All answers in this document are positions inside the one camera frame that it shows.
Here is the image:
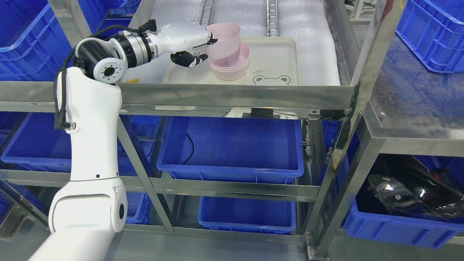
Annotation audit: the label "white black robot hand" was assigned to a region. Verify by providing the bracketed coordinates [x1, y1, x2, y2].
[146, 18, 218, 67]

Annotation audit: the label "pink plastic bowl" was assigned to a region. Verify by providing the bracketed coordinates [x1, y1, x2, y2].
[205, 22, 241, 59]

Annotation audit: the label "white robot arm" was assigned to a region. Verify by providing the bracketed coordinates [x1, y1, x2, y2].
[30, 19, 158, 261]

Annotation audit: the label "stainless steel shelf rack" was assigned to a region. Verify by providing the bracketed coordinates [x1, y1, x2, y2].
[0, 0, 410, 261]

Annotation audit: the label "blue crate middle shelf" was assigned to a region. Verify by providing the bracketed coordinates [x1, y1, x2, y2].
[156, 117, 304, 185]

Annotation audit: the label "blue crate shelf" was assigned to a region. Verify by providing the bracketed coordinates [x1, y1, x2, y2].
[1, 112, 161, 173]
[197, 196, 297, 235]
[156, 117, 304, 185]

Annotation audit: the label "blue crate left shelf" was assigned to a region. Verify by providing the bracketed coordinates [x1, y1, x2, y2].
[1, 112, 161, 173]

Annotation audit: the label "blue crate bottom shelf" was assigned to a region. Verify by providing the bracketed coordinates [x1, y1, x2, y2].
[197, 196, 297, 235]

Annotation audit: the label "stacked pink bowls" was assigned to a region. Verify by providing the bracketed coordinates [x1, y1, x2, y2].
[209, 41, 250, 81]

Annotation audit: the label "beige frog tray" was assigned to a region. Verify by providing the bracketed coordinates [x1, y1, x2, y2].
[163, 37, 300, 86]

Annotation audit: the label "stainless steel cart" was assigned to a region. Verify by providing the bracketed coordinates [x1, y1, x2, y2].
[353, 35, 464, 182]

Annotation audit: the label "blue crate holding helmet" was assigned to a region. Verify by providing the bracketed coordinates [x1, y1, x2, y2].
[343, 156, 464, 250]

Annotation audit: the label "black motorcycle helmet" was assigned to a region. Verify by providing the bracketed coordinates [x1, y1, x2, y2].
[356, 154, 463, 223]

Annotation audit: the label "black power cable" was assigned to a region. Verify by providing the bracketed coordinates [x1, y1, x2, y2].
[181, 133, 195, 165]

